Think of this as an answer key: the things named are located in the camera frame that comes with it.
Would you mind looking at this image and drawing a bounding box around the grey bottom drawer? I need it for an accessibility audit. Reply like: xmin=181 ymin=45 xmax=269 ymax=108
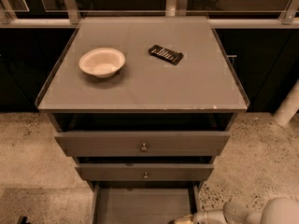
xmin=89 ymin=181 xmax=199 ymax=224

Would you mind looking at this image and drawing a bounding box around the grey drawer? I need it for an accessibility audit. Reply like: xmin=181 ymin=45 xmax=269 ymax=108
xmin=89 ymin=181 xmax=199 ymax=224
xmin=55 ymin=131 xmax=231 ymax=157
xmin=76 ymin=163 xmax=214 ymax=181

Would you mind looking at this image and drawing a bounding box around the grey top drawer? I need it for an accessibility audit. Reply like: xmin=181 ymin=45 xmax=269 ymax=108
xmin=55 ymin=131 xmax=231 ymax=157

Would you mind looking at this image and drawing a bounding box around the grey middle drawer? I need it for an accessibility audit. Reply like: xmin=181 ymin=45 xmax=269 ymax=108
xmin=76 ymin=163 xmax=214 ymax=181

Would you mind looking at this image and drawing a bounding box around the grey drawer cabinet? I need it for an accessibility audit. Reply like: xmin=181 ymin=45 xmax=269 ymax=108
xmin=35 ymin=15 xmax=250 ymax=203

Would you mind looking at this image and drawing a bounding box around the white floor pipe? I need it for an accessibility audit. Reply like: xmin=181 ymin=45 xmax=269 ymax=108
xmin=274 ymin=79 xmax=299 ymax=126

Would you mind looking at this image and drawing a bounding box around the black object on floor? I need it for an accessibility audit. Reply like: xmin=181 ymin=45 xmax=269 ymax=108
xmin=17 ymin=216 xmax=31 ymax=224

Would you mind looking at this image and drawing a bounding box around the white paper bowl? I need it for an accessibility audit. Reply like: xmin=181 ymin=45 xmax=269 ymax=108
xmin=79 ymin=48 xmax=125 ymax=78

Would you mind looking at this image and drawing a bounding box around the metal window railing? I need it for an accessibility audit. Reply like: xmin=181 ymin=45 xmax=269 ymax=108
xmin=0 ymin=0 xmax=299 ymax=29

